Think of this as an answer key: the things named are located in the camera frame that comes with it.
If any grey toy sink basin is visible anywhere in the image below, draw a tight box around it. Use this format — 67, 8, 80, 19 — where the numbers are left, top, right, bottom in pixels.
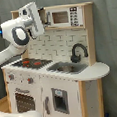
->
47, 61, 87, 74

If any right red stove knob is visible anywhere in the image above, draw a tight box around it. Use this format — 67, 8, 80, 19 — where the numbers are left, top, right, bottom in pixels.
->
27, 78, 33, 84

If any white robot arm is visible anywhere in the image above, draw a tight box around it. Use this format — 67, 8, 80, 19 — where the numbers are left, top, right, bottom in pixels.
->
0, 2, 44, 117

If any grey toy dishwasher panel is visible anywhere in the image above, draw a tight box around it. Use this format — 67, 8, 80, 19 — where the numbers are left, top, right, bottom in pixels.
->
51, 88, 70, 114

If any left red stove knob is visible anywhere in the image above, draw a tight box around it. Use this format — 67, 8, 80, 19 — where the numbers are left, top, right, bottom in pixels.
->
9, 74, 14, 80

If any toy microwave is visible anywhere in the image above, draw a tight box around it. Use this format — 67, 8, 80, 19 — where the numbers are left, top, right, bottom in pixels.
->
46, 7, 84, 28

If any red stove knob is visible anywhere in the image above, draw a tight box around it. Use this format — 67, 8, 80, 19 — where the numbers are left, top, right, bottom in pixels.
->
9, 74, 14, 80
27, 78, 33, 84

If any toy oven door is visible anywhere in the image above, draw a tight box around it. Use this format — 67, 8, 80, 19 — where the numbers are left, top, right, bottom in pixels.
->
15, 88, 35, 113

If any wooden toy kitchen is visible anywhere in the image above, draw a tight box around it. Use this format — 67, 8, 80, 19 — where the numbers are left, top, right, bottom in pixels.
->
3, 2, 110, 117

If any black toy faucet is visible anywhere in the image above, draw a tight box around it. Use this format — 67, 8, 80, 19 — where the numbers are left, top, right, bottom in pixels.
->
70, 43, 88, 63

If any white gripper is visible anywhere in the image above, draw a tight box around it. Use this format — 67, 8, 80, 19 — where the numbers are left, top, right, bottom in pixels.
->
19, 2, 44, 37

